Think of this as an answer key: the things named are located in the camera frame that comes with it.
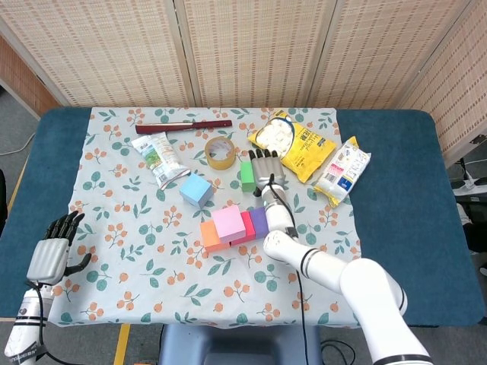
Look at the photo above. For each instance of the floral print tablecloth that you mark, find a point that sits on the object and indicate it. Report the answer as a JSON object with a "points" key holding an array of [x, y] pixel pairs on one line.
{"points": [[133, 273]]}

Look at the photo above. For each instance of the white power strip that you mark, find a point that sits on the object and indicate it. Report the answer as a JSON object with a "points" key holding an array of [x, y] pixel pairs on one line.
{"points": [[472, 186]]}

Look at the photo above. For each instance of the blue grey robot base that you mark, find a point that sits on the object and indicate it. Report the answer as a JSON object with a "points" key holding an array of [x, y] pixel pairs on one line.
{"points": [[236, 344]]}

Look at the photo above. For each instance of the dark red folded fan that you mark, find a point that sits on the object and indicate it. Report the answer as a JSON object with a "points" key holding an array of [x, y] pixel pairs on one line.
{"points": [[182, 126]]}

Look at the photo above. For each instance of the pink foam cube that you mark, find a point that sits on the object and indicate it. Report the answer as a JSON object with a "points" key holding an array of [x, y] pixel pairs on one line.
{"points": [[228, 222]]}

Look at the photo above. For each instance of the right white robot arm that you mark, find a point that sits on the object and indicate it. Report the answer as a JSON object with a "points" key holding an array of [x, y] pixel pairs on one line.
{"points": [[365, 281]]}

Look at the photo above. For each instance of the green foam cube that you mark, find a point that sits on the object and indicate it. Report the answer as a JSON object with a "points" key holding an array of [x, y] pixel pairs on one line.
{"points": [[247, 176]]}

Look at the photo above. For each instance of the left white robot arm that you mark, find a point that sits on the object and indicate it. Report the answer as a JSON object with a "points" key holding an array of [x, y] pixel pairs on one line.
{"points": [[23, 331]]}

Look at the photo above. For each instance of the yellow marshmallow bag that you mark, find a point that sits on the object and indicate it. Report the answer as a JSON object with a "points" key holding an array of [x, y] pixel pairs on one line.
{"points": [[300, 152]]}

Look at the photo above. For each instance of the red foam cube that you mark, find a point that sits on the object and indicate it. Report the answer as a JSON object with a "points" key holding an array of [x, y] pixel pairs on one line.
{"points": [[249, 224]]}

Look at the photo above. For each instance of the blue foam cube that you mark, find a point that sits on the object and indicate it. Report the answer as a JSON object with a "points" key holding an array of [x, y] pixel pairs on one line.
{"points": [[195, 189]]}

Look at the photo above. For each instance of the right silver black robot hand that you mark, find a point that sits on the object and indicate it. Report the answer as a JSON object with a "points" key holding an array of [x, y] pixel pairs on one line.
{"points": [[268, 171]]}

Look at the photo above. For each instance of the white green snack packet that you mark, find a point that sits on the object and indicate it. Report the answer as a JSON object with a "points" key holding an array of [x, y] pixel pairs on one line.
{"points": [[160, 156]]}

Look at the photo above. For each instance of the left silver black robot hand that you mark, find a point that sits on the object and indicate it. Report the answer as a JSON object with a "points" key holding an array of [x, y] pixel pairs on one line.
{"points": [[47, 260]]}

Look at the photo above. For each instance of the yellow packing tape roll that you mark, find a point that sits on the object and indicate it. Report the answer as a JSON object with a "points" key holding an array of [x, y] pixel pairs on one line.
{"points": [[219, 164]]}

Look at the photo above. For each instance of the purple foam cube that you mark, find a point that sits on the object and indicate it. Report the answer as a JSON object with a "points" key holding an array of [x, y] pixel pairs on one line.
{"points": [[260, 222]]}

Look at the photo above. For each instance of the bamboo folding screen panel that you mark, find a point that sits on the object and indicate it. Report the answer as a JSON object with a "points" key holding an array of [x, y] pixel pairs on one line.
{"points": [[19, 76], [384, 49], [464, 99], [255, 49], [106, 49]]}

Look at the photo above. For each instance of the white yellow-edged snack pack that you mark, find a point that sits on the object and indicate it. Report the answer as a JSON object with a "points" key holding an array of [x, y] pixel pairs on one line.
{"points": [[342, 171]]}

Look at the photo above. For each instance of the orange foam cube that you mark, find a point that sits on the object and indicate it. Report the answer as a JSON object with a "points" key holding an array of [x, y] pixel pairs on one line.
{"points": [[211, 235]]}

